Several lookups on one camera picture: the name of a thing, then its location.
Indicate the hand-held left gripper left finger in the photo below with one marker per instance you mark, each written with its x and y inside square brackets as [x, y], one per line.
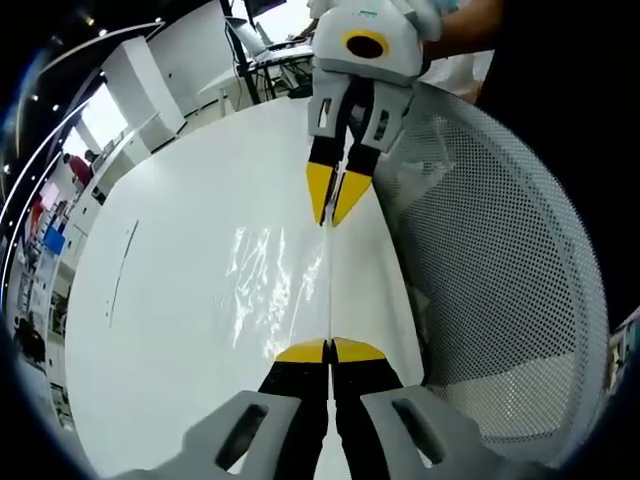
[295, 400]

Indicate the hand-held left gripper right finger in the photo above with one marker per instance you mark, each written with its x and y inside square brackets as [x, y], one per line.
[370, 400]

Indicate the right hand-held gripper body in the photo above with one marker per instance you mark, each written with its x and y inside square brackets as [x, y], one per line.
[370, 30]

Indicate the white computer desk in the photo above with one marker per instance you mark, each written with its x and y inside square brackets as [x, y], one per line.
[270, 60]

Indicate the black hanging monitor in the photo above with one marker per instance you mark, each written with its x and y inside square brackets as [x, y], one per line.
[262, 5]

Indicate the open laptop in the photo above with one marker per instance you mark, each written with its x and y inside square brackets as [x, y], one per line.
[250, 37]

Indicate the white mesh chair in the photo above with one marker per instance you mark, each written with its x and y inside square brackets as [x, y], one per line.
[500, 280]

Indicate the white square column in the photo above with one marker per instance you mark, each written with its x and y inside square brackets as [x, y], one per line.
[145, 95]

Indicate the row of white office desks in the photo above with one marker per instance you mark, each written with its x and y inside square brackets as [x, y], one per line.
[115, 160]

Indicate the blue storage box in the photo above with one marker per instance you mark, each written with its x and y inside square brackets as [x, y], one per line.
[54, 241]

